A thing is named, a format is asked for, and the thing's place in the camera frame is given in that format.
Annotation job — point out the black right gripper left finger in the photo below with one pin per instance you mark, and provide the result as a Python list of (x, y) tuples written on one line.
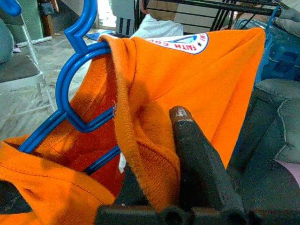
[(131, 192)]

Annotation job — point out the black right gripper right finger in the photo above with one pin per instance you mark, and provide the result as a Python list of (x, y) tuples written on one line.
[(199, 168)]

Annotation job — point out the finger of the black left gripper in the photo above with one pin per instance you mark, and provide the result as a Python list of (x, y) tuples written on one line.
[(11, 199)]

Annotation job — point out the orange shirt with round badge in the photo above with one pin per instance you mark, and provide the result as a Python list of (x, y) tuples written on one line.
[(187, 77)]

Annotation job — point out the blue plastic hanger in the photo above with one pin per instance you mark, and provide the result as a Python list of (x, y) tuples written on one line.
[(273, 18), (62, 91)]

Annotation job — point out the grey green sofa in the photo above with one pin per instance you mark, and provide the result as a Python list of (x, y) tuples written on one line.
[(264, 140)]

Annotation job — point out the pink foam mat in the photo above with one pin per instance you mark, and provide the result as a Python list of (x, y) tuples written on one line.
[(293, 171)]

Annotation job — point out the white folding chair blue cover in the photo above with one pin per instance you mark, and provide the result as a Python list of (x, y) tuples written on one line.
[(16, 68)]

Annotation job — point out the white shirt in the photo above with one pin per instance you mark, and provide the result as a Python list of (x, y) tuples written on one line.
[(159, 28)]

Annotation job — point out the blue floor mat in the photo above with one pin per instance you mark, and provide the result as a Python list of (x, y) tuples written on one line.
[(98, 35)]

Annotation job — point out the black clothes rack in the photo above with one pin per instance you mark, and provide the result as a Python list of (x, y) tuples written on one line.
[(234, 7)]

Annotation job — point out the pale blue child chair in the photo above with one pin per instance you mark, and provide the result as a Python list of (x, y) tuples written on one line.
[(124, 9)]

